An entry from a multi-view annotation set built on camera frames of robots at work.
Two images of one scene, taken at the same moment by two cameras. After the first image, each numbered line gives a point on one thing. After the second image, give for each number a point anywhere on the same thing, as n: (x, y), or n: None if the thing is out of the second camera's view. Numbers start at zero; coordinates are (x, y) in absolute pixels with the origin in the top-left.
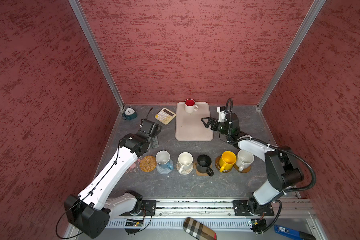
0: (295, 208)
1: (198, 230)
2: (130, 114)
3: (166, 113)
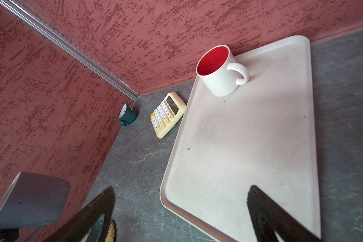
0: None
1: None
2: (127, 115)
3: (168, 113)
